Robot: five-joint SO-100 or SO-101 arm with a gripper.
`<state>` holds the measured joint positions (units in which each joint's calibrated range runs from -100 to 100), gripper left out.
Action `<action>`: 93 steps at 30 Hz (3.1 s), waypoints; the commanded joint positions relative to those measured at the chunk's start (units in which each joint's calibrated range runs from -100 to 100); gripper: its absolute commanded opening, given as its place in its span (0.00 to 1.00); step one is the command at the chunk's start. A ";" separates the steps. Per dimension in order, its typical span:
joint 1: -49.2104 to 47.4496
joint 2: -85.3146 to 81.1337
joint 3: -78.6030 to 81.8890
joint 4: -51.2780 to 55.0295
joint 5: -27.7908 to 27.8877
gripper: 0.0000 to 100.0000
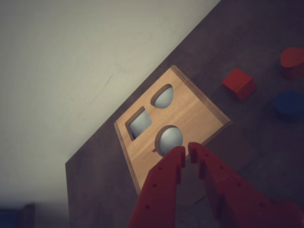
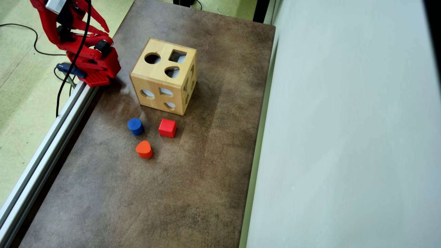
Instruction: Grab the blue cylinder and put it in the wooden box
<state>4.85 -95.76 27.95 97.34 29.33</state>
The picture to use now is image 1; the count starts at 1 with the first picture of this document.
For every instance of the orange rounded triangle block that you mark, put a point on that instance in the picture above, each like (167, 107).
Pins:
(293, 61)

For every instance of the red cube block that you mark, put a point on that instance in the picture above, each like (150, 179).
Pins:
(237, 82)

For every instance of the blue cylinder block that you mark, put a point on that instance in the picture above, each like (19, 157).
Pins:
(289, 104)

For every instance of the dark blue object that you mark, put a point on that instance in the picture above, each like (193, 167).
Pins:
(16, 216)

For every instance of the wooden shape sorter box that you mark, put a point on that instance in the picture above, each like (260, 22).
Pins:
(197, 111)

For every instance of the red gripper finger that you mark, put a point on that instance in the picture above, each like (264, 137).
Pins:
(161, 190)
(228, 197)

